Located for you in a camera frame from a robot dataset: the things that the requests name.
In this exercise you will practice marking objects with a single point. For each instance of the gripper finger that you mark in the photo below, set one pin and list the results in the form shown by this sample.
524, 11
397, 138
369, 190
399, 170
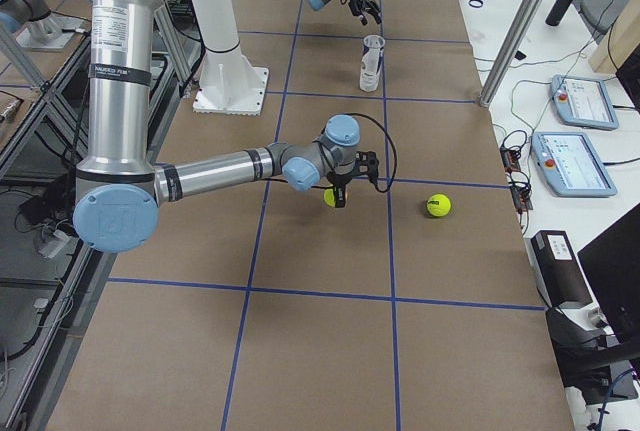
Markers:
361, 15
340, 196
374, 10

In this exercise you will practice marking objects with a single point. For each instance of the tennis ball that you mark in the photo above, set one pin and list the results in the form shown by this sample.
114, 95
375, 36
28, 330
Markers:
329, 198
438, 205

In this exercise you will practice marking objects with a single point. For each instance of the clear tennis ball can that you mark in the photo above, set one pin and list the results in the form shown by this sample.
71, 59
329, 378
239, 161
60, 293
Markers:
371, 62

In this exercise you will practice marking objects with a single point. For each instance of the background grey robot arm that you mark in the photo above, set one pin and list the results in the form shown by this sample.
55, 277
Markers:
37, 27

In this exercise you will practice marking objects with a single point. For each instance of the orange electronics board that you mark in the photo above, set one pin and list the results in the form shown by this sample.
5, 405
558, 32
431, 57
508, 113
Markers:
518, 181

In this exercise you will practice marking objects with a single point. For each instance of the black water bottle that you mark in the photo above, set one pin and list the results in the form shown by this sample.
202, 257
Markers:
557, 12

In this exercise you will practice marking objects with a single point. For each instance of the black box white label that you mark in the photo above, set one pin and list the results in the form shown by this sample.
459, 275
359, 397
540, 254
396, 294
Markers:
561, 275

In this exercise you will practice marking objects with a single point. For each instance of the lower blue teach pendant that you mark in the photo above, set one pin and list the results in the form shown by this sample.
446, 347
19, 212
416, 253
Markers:
570, 165

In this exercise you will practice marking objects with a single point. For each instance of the blue teach pendant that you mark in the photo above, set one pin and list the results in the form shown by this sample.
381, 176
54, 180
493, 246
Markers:
583, 102
570, 165

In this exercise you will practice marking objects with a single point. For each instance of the upper blue teach pendant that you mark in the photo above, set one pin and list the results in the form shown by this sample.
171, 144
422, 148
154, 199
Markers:
583, 102

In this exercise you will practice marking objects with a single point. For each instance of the black computer monitor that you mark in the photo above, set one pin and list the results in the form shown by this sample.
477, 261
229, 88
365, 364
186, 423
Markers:
610, 263

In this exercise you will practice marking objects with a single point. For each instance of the white pedestal column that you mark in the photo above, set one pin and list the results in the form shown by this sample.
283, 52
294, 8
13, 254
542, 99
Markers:
228, 83

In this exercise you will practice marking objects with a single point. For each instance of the aluminium frame post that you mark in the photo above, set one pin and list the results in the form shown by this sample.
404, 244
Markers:
513, 39

